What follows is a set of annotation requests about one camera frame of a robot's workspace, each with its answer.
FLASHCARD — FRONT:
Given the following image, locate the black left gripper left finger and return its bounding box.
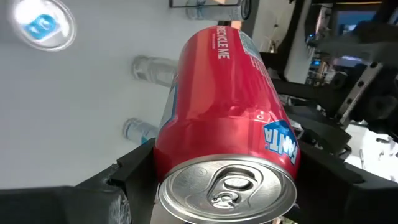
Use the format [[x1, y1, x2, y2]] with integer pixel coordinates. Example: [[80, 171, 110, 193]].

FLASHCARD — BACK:
[[0, 138, 157, 224]]

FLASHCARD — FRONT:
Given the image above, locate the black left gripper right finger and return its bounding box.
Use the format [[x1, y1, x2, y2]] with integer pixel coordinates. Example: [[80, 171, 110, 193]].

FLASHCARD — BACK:
[[288, 141, 398, 224]]

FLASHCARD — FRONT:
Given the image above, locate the white can yellow patch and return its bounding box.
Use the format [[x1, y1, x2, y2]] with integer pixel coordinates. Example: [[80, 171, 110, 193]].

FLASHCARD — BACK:
[[132, 55, 180, 88]]

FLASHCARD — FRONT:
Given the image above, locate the red Fanta strawberry can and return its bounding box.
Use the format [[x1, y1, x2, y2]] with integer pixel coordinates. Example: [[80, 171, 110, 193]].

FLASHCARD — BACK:
[[154, 25, 302, 224]]

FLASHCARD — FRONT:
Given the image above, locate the Red Bull sugarfree can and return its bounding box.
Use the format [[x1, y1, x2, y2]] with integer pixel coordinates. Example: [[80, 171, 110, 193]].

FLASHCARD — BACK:
[[122, 117, 161, 146]]

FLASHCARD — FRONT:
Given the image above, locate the silver perforated bar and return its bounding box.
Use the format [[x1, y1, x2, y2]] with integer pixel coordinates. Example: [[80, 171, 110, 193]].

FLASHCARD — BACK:
[[338, 61, 384, 126]]

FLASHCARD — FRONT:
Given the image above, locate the blue lit screen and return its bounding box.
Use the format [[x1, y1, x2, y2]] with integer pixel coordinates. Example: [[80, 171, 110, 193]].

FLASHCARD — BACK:
[[335, 9, 379, 35]]

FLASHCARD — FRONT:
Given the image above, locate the silver blue slim can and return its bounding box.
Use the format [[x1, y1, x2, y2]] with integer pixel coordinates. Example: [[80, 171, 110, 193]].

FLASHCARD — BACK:
[[7, 0, 78, 52]]

